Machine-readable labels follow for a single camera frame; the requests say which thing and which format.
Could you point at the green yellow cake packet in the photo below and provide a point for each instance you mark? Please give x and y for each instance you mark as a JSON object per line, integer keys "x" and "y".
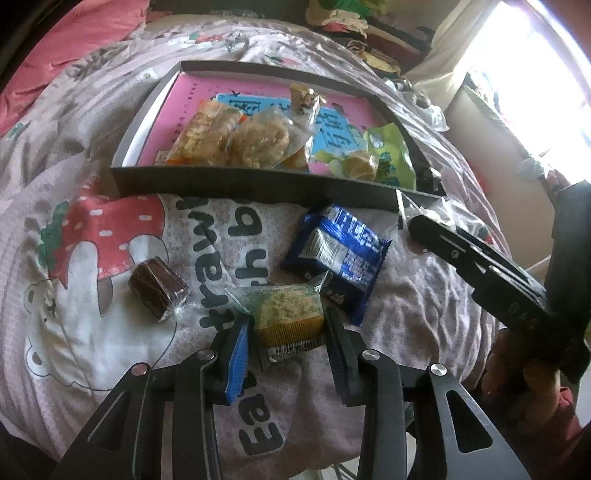
{"x": 287, "y": 319}

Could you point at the orange clear cracker packet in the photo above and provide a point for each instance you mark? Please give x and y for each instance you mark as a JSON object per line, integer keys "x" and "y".
{"x": 203, "y": 140}

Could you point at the brown chocolate cake packet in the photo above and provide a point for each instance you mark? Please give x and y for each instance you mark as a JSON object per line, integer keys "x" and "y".
{"x": 159, "y": 289}

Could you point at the right hand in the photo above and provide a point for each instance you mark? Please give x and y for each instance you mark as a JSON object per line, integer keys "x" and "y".
{"x": 535, "y": 413}

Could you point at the clear round cake packet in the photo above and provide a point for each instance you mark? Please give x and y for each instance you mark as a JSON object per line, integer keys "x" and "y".
{"x": 267, "y": 139}

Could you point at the green snack packet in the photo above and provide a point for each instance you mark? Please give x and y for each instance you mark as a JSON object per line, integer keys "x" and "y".
{"x": 379, "y": 154}

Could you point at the blue cookie packet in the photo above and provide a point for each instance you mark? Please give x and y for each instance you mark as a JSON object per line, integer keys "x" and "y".
{"x": 332, "y": 239}

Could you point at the clear pink snack packet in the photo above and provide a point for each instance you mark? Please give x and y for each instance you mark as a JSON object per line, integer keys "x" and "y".
{"x": 448, "y": 212}

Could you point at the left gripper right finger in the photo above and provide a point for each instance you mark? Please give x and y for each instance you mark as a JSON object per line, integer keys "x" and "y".
{"x": 419, "y": 424}

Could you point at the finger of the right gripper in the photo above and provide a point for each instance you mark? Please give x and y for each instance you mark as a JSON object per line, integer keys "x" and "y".
{"x": 461, "y": 253}

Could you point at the pile of folded clothes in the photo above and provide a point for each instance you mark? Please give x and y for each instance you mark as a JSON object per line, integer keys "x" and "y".
{"x": 389, "y": 41}

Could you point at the dark cardboard box tray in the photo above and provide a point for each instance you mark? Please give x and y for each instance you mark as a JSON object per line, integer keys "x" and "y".
{"x": 267, "y": 186}

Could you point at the strawberry print quilt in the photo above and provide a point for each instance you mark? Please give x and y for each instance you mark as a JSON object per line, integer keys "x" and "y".
{"x": 70, "y": 327}

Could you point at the black small snack packet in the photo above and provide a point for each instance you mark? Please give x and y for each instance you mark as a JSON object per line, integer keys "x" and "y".
{"x": 429, "y": 181}

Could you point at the pink blanket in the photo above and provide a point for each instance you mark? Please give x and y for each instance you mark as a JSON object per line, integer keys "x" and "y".
{"x": 90, "y": 25}

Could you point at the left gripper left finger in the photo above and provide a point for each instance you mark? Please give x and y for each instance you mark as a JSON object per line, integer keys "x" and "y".
{"x": 123, "y": 438}

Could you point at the cream curtain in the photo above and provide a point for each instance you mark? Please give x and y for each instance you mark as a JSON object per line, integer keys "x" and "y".
{"x": 441, "y": 74}

